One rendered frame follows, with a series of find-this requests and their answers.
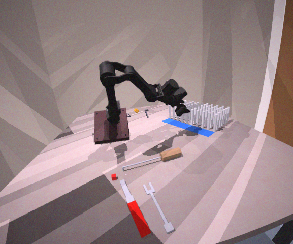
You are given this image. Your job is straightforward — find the blue flat strip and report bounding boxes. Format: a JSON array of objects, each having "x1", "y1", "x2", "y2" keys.
[{"x1": 162, "y1": 118, "x2": 214, "y2": 137}]

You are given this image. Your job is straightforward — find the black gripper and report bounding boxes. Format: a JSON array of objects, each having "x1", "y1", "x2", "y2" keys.
[{"x1": 165, "y1": 94, "x2": 190, "y2": 117}]

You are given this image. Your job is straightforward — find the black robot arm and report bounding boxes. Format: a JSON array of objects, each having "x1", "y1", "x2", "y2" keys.
[{"x1": 99, "y1": 61, "x2": 187, "y2": 125}]

